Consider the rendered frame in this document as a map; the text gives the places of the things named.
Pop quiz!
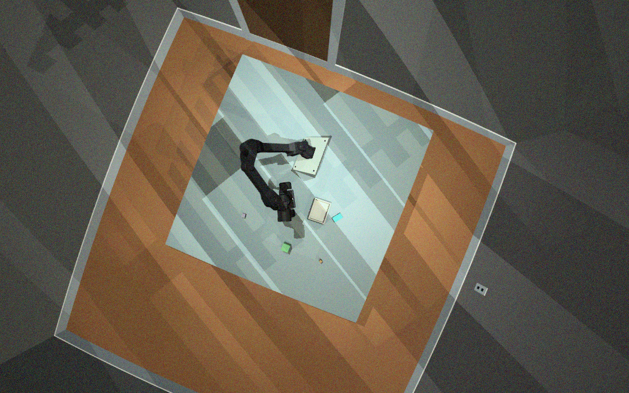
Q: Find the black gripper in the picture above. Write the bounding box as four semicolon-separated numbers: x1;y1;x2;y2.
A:
279;182;295;217

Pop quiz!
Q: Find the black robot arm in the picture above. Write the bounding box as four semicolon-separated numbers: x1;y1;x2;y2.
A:
240;139;316;222

